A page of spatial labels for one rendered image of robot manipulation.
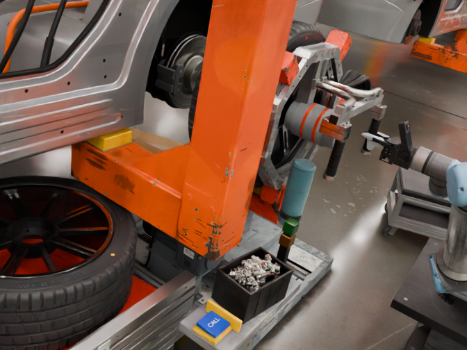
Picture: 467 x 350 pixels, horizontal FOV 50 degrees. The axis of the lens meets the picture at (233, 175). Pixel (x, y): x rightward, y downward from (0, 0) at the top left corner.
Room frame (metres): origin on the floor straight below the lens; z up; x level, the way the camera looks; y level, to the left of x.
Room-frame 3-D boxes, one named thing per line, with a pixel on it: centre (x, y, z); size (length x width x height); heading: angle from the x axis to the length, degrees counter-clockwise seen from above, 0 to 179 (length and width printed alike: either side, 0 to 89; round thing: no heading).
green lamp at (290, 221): (1.36, -0.21, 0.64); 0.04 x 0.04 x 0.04; 60
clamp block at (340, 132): (1.56, -0.30, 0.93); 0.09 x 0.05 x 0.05; 60
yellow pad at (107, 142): (1.61, 0.48, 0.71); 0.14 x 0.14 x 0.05; 60
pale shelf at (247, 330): (1.19, -0.11, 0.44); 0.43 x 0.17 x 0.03; 150
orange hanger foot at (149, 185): (1.53, 0.33, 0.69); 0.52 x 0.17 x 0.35; 60
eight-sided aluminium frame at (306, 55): (1.81, -0.20, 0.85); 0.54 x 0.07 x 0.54; 150
